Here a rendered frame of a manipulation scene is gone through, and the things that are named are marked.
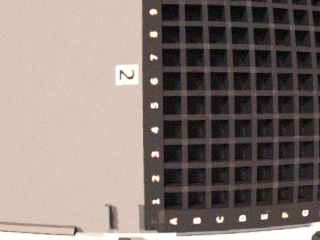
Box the black well plate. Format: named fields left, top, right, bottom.
left=142, top=0, right=320, bottom=233

